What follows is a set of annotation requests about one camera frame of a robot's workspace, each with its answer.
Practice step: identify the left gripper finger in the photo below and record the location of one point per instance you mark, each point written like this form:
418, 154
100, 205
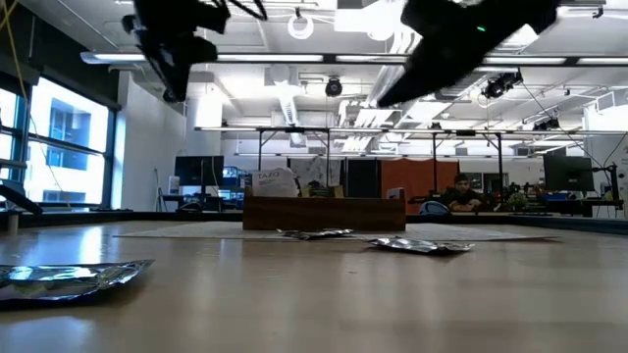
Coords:
175, 83

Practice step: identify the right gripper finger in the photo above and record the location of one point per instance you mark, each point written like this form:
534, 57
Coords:
436, 68

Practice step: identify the white orange Tazo tea bag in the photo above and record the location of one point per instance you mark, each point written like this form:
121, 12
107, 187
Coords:
274, 184

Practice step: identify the dark blackcurrant tea bag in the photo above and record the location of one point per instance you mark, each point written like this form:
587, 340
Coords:
316, 234
419, 245
64, 284

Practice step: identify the black ceiling device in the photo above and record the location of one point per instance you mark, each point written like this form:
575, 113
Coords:
498, 87

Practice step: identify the long ceiling light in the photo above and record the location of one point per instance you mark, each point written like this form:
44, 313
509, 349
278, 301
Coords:
245, 58
530, 60

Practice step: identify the black office monitor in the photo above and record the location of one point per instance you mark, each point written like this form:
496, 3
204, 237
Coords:
568, 173
198, 170

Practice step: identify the orange partition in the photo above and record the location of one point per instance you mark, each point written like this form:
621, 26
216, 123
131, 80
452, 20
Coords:
417, 176

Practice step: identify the person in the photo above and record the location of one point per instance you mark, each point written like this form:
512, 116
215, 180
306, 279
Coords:
461, 184

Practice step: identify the black background gantry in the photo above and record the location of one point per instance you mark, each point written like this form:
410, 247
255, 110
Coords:
294, 130

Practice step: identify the black cabinet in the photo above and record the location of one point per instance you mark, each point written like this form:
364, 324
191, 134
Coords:
363, 176

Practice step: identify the blue-grey chair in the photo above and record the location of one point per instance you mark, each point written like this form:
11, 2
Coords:
434, 208

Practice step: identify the small potted plant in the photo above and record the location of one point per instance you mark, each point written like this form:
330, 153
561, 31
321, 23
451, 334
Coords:
518, 201

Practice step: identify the wooden three-compartment box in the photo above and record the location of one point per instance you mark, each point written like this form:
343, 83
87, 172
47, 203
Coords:
324, 213

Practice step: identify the black angled support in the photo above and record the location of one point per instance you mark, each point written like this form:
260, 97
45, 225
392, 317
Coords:
19, 196

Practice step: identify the hanging black round camera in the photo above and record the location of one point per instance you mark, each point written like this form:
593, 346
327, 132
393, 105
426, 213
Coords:
333, 88

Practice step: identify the dark window frame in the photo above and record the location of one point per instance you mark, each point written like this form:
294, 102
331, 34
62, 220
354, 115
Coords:
23, 147

